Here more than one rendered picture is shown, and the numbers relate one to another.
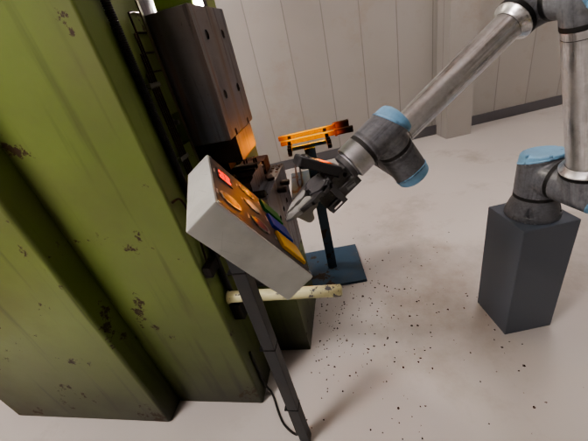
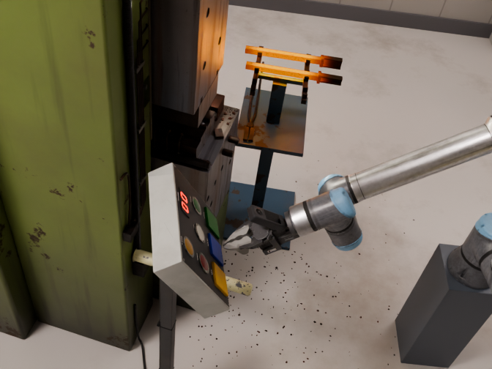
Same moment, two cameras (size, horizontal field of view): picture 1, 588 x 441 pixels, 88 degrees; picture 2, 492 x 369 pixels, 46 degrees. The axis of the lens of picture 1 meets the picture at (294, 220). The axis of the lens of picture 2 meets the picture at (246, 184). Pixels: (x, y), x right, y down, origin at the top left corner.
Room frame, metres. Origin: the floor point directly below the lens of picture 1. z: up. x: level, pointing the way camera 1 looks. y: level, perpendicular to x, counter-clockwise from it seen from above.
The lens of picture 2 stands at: (-0.31, 0.08, 2.34)
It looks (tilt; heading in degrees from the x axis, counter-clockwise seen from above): 46 degrees down; 355
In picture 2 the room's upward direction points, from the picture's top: 9 degrees clockwise
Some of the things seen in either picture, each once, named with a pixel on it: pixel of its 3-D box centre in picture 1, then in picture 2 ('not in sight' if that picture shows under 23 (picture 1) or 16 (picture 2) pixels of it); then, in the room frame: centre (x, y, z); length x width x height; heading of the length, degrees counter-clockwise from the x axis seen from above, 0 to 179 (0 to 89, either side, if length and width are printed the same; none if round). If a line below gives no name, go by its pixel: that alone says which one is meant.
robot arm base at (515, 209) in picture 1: (533, 201); (476, 261); (1.01, -0.96, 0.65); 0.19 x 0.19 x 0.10
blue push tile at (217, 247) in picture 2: (277, 228); (214, 250); (0.69, 0.04, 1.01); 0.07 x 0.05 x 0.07; 10
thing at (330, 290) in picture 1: (283, 293); (192, 271); (0.87, 0.11, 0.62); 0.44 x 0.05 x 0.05; 75
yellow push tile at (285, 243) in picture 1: (288, 248); (218, 279); (0.59, 0.03, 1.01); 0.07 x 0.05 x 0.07; 10
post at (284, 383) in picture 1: (275, 357); (168, 332); (0.67, 0.17, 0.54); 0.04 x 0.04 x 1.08; 75
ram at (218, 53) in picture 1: (179, 83); (154, 13); (1.32, 0.30, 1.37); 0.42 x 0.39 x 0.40; 75
